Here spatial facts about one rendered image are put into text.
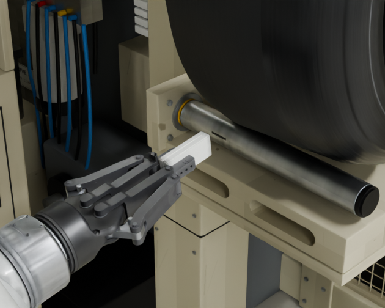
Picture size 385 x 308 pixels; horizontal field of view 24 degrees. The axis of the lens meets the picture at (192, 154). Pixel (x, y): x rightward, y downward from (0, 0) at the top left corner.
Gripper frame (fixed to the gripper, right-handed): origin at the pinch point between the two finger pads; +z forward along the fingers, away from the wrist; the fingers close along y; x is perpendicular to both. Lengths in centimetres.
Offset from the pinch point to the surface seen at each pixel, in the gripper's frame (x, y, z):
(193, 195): 22.9, 15.9, 13.6
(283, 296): 111, 50, 69
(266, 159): 12.5, 3.6, 17.2
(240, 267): 55, 24, 30
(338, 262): 20.2, -11.7, 13.8
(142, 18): 6.1, 39.7, 27.3
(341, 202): 13.1, -9.7, 17.1
